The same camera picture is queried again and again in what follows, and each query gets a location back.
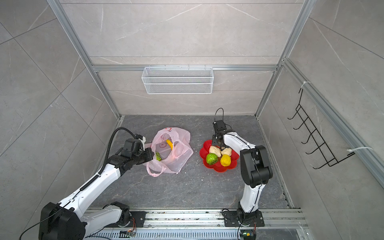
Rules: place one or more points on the red flower-shaped plastic bowl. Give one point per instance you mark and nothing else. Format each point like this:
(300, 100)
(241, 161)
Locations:
(218, 167)

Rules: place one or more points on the beige fake fruit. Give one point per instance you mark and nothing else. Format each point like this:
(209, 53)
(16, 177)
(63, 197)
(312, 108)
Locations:
(226, 151)

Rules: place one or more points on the black wire hook rack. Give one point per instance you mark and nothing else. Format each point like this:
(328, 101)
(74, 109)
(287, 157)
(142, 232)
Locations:
(315, 136)

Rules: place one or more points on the yellow fake banana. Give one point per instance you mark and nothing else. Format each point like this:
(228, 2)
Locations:
(170, 143)

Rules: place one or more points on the pink plastic bag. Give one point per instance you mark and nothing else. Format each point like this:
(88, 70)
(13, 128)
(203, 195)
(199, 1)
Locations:
(172, 160)

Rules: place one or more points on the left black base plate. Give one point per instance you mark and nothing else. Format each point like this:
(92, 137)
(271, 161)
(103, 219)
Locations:
(135, 219)

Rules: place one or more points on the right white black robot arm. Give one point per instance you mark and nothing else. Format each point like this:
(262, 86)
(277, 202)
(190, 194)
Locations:
(255, 168)

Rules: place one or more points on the green fake lime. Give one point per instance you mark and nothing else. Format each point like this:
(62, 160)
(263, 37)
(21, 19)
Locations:
(211, 159)

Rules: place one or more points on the white wire mesh basket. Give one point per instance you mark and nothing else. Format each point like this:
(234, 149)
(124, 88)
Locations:
(178, 80)

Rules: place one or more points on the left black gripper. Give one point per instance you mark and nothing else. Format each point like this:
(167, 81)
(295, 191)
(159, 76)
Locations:
(150, 156)

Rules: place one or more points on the small green fake fruit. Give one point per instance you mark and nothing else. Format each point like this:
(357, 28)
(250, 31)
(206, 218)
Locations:
(158, 157)

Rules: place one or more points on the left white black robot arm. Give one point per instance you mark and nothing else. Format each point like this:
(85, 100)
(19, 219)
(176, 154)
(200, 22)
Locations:
(67, 220)

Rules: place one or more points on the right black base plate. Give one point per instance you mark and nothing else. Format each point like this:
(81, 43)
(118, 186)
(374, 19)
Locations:
(234, 219)

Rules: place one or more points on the beige fake potato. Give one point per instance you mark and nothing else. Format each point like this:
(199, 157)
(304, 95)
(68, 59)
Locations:
(215, 150)

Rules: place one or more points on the aluminium mounting rail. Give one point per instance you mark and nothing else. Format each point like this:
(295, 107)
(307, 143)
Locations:
(214, 219)

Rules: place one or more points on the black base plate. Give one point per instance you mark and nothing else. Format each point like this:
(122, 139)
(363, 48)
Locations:
(135, 219)
(234, 219)

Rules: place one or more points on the yellow fake lemon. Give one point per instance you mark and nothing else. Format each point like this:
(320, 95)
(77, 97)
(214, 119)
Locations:
(225, 160)

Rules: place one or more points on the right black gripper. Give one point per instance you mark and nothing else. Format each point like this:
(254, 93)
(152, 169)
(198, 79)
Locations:
(214, 140)

